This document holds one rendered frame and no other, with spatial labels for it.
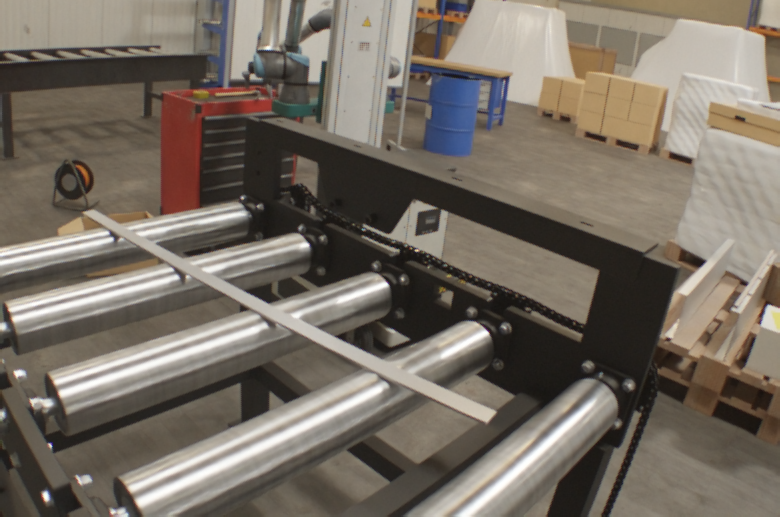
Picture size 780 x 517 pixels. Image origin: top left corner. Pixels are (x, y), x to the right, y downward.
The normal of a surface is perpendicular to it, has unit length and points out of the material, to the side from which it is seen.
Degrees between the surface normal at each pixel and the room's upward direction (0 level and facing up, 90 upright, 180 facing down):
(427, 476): 0
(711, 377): 90
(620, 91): 90
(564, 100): 90
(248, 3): 90
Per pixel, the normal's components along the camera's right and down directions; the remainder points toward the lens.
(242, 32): 0.40, 0.34
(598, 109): -0.58, 0.19
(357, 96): 0.68, 0.31
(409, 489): 0.12, -0.94
